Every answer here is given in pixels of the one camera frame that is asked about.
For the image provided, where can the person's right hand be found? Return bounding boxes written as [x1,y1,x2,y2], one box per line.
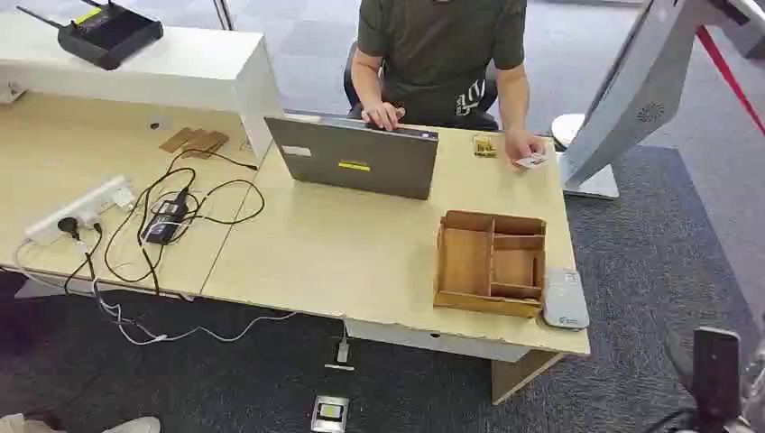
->
[361,100,407,132]

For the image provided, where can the person's left hand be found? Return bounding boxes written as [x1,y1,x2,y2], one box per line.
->
[504,127,546,172]

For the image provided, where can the small yellow card pack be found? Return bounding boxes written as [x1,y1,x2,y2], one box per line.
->
[472,135,499,160]

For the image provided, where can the grey laptop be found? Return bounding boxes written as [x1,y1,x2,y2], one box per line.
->
[263,115,440,201]

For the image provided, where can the person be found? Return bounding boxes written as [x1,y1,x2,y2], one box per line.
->
[343,0,548,171]

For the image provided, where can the white kiosk stand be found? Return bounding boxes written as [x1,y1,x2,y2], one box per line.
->
[549,0,765,201]

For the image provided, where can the wooden compartment box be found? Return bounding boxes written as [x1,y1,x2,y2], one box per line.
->
[432,208,548,320]

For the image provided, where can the pale grey remote case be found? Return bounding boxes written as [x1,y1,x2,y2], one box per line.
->
[541,267,592,331]

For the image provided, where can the flat brown wooden pieces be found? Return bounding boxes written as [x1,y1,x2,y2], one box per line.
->
[158,126,231,161]

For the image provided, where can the thin metal stand legs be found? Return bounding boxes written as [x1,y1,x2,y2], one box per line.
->
[211,0,235,32]

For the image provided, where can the white under-desk drawer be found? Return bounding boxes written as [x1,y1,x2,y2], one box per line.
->
[345,318,534,364]

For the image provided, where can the wooden desk leg panel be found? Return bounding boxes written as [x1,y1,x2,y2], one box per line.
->
[490,348,564,407]

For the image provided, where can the white desk shelf unit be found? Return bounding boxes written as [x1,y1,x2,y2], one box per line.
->
[0,12,286,163]

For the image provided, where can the black power adapter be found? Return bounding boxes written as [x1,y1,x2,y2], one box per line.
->
[141,189,191,247]

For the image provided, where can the white hanging plug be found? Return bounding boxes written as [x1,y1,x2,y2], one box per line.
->
[336,322,352,365]

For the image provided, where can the black router with antennas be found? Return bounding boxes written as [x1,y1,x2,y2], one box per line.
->
[14,0,165,72]

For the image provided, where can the metal floor socket box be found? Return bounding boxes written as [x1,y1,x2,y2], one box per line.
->
[309,394,352,433]

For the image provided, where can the white power strip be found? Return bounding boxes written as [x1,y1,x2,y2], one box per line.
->
[24,174,138,247]

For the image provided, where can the pale rounded object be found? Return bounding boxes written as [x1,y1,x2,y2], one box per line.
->
[0,412,163,433]

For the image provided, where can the red strap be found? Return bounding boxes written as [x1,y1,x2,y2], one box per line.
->
[695,25,765,137]

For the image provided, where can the black cable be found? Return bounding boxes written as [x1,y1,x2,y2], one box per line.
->
[61,148,267,299]

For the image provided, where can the white cable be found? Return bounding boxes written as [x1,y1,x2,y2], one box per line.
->
[13,237,299,347]

